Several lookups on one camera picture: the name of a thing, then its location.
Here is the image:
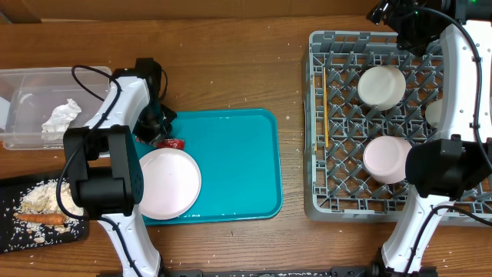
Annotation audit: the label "red snack wrapper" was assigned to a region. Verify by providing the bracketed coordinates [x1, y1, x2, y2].
[134, 137, 185, 151]

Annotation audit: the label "large white plate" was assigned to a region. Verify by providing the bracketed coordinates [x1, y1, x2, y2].
[139, 148, 201, 220]

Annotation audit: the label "white bowl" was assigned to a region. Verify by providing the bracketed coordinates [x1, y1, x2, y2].
[357, 65, 406, 111]

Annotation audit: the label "white cup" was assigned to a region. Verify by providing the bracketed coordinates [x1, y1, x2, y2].
[424, 99, 443, 128]

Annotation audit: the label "large white tissue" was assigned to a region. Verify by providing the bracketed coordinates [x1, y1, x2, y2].
[42, 98, 81, 132]

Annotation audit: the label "rice and peanut shells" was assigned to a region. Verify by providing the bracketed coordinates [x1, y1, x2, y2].
[5, 179, 85, 247]

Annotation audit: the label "orange carrot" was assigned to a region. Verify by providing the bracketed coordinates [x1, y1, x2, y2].
[14, 213, 66, 225]

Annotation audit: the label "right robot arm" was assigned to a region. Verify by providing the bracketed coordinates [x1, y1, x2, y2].
[366, 0, 491, 276]

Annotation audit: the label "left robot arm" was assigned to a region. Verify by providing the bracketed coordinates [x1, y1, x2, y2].
[61, 58, 177, 276]

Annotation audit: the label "grey dishwasher rack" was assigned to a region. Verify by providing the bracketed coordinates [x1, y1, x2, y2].
[301, 29, 492, 226]

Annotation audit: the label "black waste tray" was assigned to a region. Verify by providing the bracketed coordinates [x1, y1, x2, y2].
[0, 171, 90, 255]

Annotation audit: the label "teal plastic tray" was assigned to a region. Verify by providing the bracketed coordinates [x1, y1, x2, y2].
[144, 108, 283, 225]

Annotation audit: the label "clear plastic bin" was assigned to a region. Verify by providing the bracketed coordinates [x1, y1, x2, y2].
[1, 67, 109, 150]

